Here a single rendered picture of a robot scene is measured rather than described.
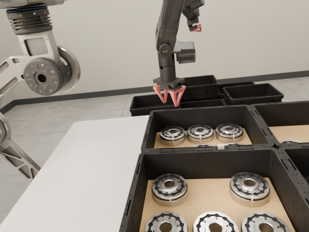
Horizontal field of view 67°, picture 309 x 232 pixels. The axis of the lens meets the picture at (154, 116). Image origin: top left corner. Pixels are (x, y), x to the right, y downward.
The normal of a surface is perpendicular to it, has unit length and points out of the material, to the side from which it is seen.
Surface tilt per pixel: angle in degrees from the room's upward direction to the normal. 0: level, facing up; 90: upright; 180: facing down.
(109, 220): 0
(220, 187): 0
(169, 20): 115
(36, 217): 0
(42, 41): 90
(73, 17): 90
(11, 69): 90
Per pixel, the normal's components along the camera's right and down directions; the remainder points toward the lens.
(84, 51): -0.03, 0.44
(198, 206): -0.11, -0.89
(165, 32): -0.01, 0.85
